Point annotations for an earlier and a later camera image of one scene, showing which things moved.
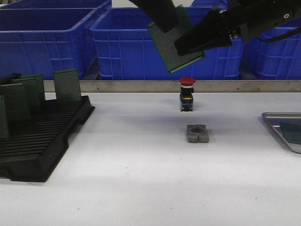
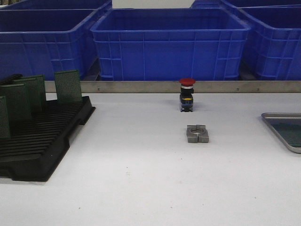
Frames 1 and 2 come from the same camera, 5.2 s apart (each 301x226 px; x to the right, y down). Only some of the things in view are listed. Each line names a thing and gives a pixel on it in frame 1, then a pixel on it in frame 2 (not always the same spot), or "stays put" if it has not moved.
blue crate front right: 278,59 stays put
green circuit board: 164,43 to 289,129
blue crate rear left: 58,5 stays put
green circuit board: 3,126 stays put
